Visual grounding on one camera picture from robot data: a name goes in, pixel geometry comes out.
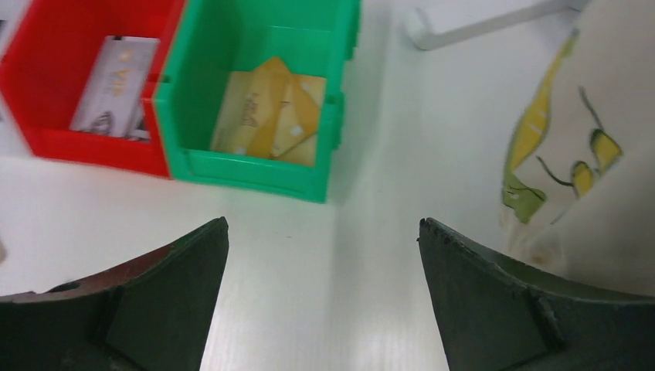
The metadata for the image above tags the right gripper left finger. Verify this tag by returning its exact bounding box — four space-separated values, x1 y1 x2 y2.
1 218 229 370

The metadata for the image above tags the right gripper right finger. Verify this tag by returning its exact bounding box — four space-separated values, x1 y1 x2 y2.
418 218 654 370

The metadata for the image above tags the white cards stack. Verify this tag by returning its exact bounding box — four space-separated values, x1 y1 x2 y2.
69 36 159 142

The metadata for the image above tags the gold cards stack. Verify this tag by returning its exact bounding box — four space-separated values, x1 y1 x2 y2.
209 56 326 167

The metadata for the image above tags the cream cartoon print cloth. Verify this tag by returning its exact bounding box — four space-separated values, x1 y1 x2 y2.
500 1 654 296

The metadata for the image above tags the green plastic bin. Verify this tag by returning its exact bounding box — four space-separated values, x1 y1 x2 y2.
154 1 361 203

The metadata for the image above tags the red plastic bin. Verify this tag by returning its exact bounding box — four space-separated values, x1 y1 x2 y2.
1 0 185 177

